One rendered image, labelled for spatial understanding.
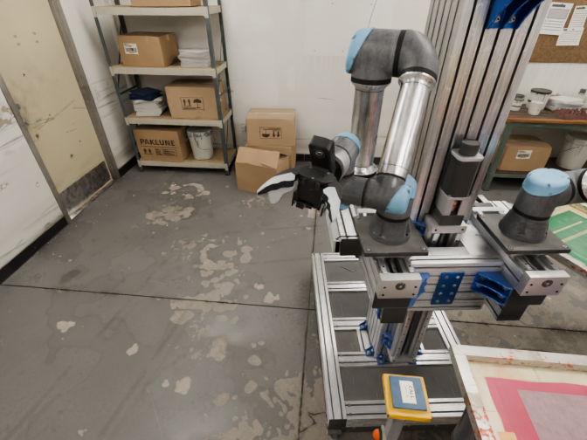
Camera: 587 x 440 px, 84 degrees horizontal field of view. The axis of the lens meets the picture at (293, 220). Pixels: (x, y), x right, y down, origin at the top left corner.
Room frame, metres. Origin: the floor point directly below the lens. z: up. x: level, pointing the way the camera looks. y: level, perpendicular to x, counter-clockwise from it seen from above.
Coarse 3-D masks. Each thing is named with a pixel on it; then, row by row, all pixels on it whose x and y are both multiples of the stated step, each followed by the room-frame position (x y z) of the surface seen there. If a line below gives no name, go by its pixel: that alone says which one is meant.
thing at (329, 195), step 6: (324, 192) 0.53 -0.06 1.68; (330, 192) 0.53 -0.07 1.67; (336, 192) 0.54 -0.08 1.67; (324, 198) 0.53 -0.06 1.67; (330, 198) 0.51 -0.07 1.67; (336, 198) 0.52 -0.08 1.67; (330, 204) 0.49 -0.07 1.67; (336, 204) 0.50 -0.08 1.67; (330, 210) 0.48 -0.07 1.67; (336, 210) 0.48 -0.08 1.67; (330, 216) 0.47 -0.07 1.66; (336, 216) 0.48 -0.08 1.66; (330, 222) 0.50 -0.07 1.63
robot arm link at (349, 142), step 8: (336, 136) 0.78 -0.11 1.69; (344, 136) 0.77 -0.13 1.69; (352, 136) 0.78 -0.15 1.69; (336, 144) 0.72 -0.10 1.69; (344, 144) 0.73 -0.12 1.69; (352, 144) 0.75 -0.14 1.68; (360, 144) 0.79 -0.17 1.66; (352, 152) 0.73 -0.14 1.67; (352, 160) 0.72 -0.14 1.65; (352, 168) 0.74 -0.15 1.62
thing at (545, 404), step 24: (504, 384) 0.54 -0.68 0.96; (528, 384) 0.54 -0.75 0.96; (552, 384) 0.54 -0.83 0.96; (576, 384) 0.54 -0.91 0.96; (504, 408) 0.47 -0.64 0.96; (528, 408) 0.47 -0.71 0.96; (552, 408) 0.47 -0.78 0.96; (576, 408) 0.47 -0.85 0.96; (528, 432) 0.41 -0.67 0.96; (552, 432) 0.41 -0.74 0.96; (576, 432) 0.41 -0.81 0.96
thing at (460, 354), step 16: (464, 352) 0.64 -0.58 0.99; (480, 352) 0.64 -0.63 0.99; (496, 352) 0.64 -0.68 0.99; (512, 352) 0.64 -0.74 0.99; (528, 352) 0.64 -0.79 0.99; (544, 352) 0.64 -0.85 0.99; (464, 368) 0.58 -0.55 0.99; (560, 368) 0.60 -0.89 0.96; (576, 368) 0.59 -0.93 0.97; (464, 384) 0.53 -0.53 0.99; (464, 400) 0.49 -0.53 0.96; (480, 400) 0.48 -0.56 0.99; (480, 416) 0.43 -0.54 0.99; (480, 432) 0.39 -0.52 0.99
